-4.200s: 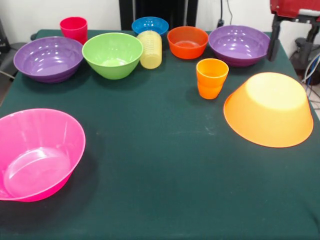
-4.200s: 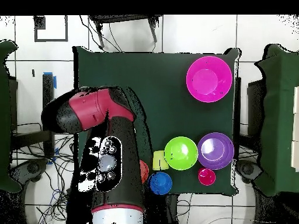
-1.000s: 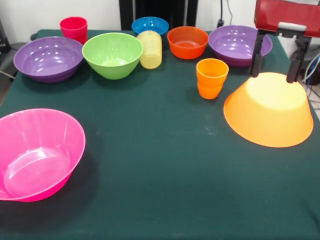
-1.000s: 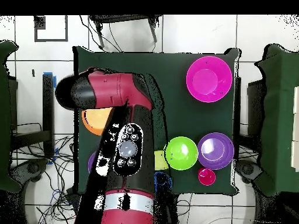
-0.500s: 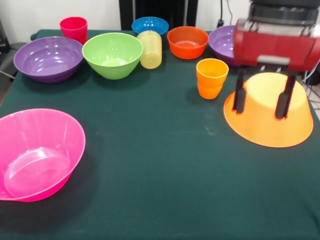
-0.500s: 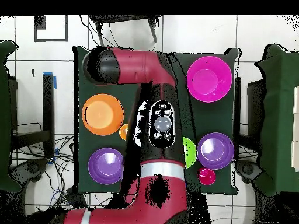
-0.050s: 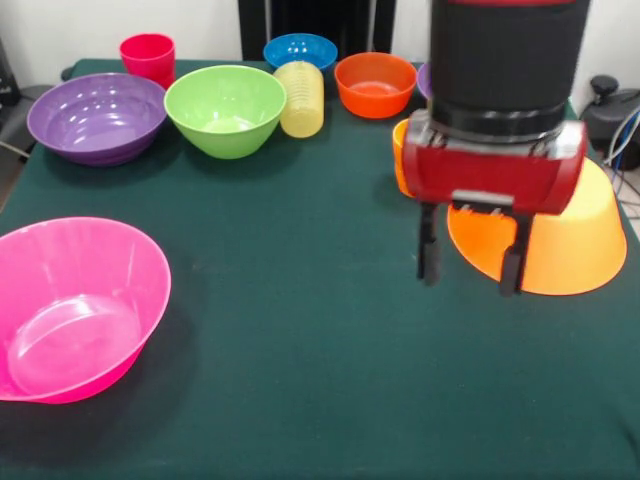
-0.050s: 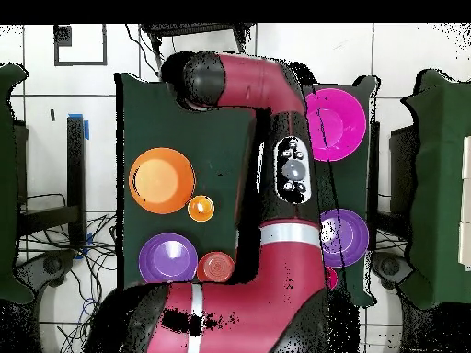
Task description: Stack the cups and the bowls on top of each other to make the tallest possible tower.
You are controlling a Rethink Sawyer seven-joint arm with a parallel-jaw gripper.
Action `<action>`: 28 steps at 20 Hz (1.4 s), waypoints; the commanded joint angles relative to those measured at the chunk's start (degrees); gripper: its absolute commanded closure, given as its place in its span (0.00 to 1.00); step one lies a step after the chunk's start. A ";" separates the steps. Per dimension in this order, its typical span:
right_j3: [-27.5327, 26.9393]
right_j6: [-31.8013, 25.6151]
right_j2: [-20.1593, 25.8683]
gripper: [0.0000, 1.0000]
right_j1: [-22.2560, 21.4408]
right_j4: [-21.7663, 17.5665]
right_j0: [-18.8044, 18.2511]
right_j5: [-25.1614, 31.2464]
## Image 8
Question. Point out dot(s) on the orange cup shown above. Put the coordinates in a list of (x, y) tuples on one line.
[(201, 208)]

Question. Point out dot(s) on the large orange bowl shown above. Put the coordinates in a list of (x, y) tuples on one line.
[(162, 180)]

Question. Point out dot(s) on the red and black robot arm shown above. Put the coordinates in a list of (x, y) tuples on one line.
[(287, 257)]

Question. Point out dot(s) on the red-orange bowl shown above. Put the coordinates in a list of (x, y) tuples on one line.
[(215, 266)]

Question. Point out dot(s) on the dark green table cloth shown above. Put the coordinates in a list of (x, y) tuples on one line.
[(184, 139)]

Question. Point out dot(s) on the purple bowl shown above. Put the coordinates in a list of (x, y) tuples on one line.
[(353, 235), (168, 259)]

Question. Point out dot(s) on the red cup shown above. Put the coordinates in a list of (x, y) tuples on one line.
[(332, 278)]

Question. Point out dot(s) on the pink bowl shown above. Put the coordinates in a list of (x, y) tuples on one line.
[(342, 125)]

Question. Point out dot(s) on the black metal stand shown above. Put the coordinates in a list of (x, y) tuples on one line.
[(191, 28)]

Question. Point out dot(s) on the green cloth covered table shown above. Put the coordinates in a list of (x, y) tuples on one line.
[(438, 202), (7, 184)]

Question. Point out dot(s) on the black metal table frame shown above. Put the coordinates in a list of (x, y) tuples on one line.
[(75, 165)]

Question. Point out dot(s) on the black square floor frame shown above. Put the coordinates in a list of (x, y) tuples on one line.
[(62, 36)]

